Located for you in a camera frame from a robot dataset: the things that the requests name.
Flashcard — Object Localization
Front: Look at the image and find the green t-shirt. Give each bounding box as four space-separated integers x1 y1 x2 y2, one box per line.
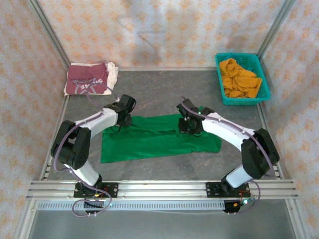
100 113 222 164

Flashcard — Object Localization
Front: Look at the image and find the folded maroon shirt stack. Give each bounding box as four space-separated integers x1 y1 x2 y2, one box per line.
64 61 119 97

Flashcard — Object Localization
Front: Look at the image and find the maroon printed t-shirt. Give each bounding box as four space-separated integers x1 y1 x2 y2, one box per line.
65 62 110 96

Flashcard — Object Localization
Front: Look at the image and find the teal plastic laundry basket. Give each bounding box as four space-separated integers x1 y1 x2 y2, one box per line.
215 52 272 106

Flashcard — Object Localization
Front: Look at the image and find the orange t-shirt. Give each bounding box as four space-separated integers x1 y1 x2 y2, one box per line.
219 57 263 99

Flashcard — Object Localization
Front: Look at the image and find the aluminium table back rail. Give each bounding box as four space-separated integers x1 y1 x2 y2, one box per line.
117 66 217 72

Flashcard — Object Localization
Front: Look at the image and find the aluminium table side rail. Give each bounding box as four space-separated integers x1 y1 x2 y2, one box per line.
39 96 70 181
257 104 285 180

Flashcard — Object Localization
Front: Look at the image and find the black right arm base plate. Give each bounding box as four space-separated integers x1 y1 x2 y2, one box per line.
206 182 250 199

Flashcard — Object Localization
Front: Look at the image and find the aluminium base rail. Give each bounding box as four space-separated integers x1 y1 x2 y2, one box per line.
26 179 300 200

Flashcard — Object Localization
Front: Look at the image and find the grey slotted cable duct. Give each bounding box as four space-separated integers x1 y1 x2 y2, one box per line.
37 201 226 211

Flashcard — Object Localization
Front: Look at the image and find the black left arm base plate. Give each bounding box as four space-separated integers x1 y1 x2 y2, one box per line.
73 182 119 199

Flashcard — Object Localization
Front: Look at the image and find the red and yellow wire bundle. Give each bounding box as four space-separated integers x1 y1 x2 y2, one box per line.
233 190 257 213
92 191 110 200

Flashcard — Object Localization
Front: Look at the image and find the aluminium frame post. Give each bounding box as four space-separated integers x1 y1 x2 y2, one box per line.
256 0 297 59
26 0 73 69

